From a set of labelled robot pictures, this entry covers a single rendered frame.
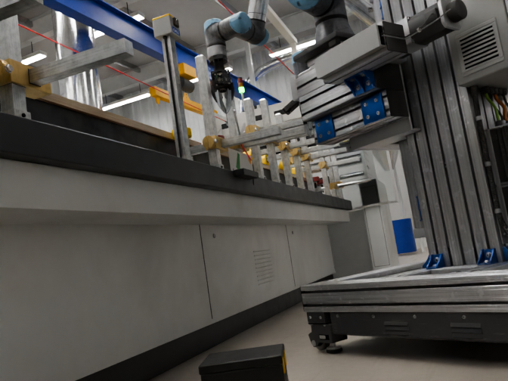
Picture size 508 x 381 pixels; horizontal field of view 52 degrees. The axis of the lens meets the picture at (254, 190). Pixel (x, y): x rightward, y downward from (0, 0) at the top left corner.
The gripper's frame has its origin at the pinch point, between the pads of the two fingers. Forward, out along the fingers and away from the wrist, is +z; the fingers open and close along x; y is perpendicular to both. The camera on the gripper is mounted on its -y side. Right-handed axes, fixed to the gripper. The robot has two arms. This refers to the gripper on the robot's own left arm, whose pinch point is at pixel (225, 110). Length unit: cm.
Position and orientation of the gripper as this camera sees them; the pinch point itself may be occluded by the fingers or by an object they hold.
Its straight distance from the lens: 202.3
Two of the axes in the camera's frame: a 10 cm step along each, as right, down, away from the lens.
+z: 1.5, 9.8, -1.2
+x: 9.9, -1.5, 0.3
